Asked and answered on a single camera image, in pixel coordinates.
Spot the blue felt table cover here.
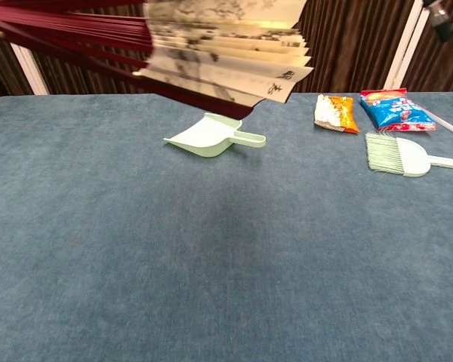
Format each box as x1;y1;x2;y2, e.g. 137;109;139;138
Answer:
0;90;453;362

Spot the white screen frame post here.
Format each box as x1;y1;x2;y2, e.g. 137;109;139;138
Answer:
384;0;436;90
9;41;50;96

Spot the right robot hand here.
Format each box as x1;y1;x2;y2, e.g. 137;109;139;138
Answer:
422;0;453;43

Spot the red ribbed paper folding fan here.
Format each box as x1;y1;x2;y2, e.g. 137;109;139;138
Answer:
0;0;315;121

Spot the blue red snack bag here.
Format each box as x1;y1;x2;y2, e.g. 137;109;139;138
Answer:
359;87;437;133

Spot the light green plastic dustpan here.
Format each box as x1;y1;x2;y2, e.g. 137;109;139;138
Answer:
162;112;267;158

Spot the light green hand brush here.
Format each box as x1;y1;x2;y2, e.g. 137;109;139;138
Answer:
364;131;453;178

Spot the dark brown curtain backdrop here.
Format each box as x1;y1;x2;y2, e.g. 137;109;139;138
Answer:
0;0;453;103

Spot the orange white snack packet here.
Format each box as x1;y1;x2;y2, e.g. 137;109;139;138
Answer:
313;94;360;135

